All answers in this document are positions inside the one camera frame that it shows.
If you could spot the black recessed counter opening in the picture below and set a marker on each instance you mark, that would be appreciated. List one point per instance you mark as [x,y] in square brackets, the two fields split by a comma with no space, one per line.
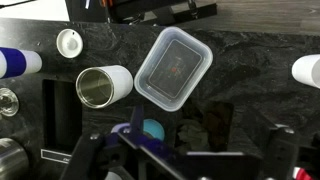
[61,113]
[213,123]

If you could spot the stainless steel carafe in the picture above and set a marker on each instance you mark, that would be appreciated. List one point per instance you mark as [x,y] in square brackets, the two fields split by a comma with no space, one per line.
[11,161]

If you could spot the dark blue gripper right finger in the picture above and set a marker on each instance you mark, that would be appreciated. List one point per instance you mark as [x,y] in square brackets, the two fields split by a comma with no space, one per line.
[283,150]

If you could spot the teal cup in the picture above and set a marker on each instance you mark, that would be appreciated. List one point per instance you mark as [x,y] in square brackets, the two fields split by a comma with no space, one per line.
[155,128]

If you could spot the black equipment cart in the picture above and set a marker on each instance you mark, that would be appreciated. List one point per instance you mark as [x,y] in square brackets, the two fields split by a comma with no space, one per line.
[133,10]

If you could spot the white cup blue band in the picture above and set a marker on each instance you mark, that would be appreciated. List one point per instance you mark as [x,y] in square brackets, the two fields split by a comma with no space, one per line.
[15,62]

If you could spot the plain white mug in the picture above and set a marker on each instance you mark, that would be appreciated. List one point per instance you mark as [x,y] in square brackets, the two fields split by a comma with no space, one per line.
[308,70]

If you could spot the white cup red lid band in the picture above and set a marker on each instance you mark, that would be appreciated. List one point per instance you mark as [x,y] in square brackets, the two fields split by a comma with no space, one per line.
[301,174]

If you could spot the white round cup lid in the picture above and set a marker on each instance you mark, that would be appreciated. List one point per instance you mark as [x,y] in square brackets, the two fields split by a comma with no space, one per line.
[69,42]

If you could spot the white steel-lined tumbler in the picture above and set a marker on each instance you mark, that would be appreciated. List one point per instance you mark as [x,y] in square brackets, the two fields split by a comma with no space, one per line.
[113,83]

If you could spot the dark blue gripper left finger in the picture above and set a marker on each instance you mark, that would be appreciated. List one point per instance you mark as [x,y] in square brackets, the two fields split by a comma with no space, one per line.
[85,155]

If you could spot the clear plastic food container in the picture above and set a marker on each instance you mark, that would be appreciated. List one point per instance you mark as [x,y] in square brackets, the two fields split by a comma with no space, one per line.
[173,68]

